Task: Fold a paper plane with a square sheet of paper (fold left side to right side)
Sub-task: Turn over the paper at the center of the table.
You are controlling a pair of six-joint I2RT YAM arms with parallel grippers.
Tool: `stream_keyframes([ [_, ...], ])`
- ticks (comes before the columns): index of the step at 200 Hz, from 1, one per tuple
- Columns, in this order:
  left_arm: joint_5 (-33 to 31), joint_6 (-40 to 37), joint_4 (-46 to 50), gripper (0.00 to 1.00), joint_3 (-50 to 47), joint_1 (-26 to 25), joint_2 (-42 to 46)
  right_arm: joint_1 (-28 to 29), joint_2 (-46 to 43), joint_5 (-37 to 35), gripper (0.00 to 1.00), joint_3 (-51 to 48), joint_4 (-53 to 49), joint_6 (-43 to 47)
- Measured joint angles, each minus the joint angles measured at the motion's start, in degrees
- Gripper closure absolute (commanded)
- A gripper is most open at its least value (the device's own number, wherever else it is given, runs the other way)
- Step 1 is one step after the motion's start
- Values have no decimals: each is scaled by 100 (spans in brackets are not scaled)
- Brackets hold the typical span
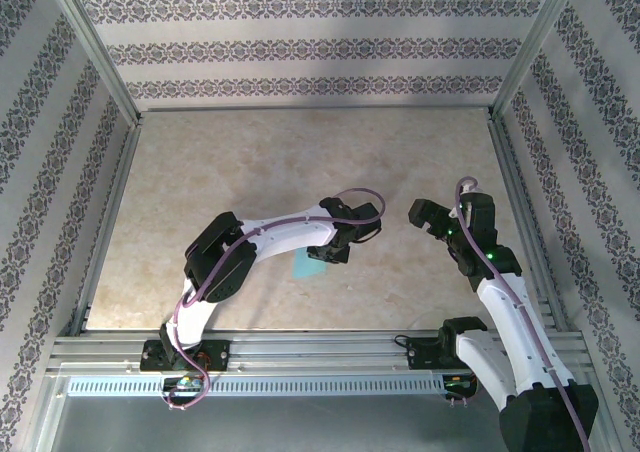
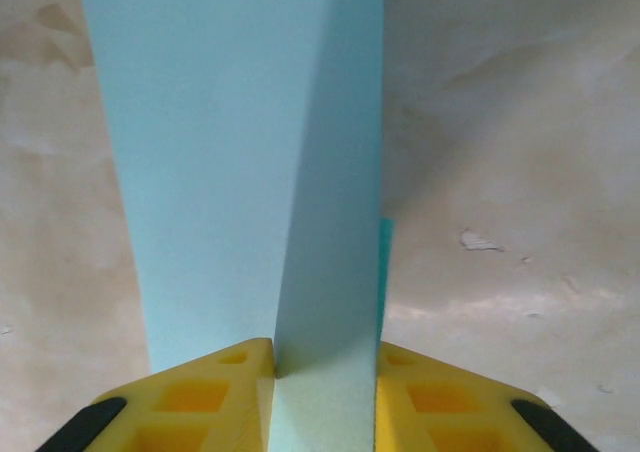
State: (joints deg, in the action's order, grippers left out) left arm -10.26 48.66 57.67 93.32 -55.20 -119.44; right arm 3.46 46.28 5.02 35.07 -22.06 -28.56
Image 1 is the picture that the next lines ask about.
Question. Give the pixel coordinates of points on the light blue cloth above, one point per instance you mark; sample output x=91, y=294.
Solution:
x=307, y=269

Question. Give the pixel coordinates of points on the thin aluminium wall rail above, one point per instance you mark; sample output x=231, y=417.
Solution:
x=315, y=108

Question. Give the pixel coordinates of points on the aluminium frame post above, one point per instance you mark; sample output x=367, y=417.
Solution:
x=96, y=47
x=530, y=47

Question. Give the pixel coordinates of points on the grey metal sheet panel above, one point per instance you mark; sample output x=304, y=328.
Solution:
x=320, y=427

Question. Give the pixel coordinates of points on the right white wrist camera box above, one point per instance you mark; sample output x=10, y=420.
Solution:
x=454, y=212

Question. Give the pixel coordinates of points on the long aluminium mounting rail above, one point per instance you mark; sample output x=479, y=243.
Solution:
x=320, y=344

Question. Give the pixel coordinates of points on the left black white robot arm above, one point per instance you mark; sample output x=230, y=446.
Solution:
x=220, y=262

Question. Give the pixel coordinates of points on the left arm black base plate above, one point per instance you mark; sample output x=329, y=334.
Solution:
x=220, y=357

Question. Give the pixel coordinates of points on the aluminium side rail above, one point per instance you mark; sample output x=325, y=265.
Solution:
x=119, y=192
x=512, y=172

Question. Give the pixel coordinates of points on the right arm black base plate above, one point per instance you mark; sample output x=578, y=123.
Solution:
x=422, y=354

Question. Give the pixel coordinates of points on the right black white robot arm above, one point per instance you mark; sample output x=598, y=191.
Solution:
x=520, y=332

